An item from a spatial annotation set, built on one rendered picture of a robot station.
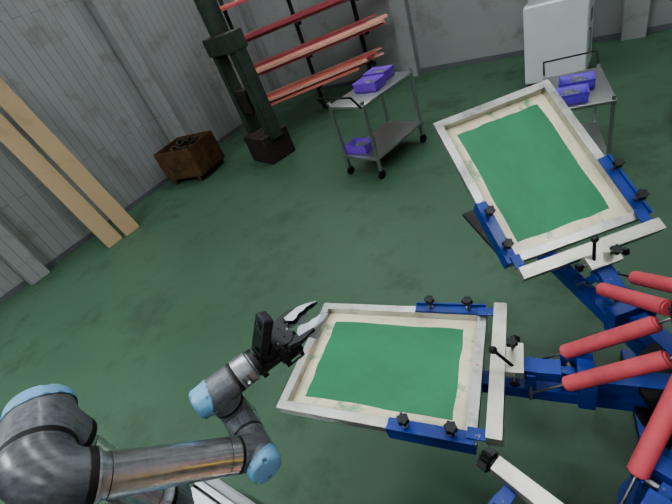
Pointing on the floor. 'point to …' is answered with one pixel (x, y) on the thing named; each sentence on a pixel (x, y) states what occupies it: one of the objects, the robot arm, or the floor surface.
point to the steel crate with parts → (190, 157)
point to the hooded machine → (556, 37)
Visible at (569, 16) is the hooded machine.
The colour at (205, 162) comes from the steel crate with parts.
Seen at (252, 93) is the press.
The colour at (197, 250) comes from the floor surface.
